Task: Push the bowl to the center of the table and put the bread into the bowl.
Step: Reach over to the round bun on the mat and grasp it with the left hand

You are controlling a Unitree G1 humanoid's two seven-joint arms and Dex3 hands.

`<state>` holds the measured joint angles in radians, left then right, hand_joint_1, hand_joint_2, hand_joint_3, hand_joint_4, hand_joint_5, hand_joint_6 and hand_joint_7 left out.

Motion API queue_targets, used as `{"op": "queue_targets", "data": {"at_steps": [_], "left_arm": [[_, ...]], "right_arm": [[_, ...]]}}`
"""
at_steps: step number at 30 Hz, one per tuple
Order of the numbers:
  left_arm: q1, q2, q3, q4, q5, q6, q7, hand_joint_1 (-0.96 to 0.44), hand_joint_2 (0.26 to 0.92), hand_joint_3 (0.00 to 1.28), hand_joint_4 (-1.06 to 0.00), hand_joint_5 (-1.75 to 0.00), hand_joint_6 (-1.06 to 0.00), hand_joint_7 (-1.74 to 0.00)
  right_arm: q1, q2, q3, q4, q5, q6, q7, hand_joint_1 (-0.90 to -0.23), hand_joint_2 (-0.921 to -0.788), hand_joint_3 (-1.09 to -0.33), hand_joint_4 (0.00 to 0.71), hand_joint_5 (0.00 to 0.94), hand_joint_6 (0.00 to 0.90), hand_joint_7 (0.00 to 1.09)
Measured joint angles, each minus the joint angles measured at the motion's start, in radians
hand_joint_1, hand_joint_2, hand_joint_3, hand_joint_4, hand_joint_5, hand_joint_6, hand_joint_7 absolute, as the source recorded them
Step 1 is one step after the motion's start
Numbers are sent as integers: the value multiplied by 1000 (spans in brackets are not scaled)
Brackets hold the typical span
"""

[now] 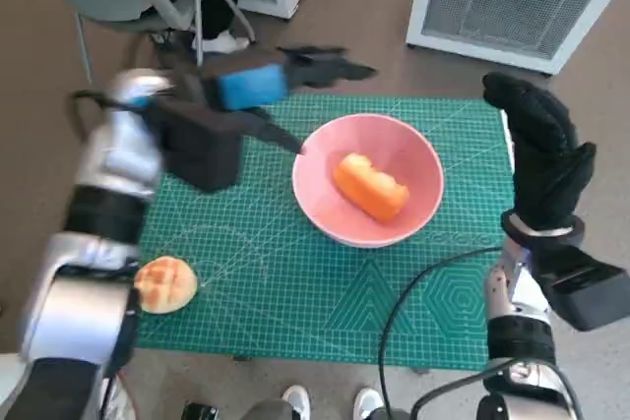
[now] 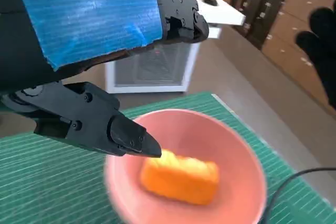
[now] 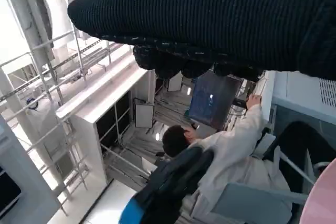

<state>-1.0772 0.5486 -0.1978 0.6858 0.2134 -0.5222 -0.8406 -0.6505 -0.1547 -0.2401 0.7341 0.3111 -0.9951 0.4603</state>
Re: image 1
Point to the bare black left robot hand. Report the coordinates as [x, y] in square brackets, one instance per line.
[251, 88]

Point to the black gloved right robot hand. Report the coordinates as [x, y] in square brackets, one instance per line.
[541, 164]

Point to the pink bowl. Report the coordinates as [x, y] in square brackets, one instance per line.
[320, 194]

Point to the long orange bread loaf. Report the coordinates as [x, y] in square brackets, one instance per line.
[369, 189]

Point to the round bread bun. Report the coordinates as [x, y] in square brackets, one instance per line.
[165, 284]

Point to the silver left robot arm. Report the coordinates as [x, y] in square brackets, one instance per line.
[113, 164]

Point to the green cutting mat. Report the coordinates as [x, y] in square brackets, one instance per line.
[275, 282]

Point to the white shoe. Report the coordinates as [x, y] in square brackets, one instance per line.
[296, 402]
[367, 404]

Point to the small black device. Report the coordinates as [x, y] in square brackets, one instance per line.
[201, 411]

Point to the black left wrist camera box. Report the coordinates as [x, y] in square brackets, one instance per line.
[202, 149]

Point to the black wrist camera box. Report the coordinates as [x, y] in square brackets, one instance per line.
[585, 282]
[202, 149]

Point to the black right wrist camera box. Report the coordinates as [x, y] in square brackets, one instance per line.
[585, 282]

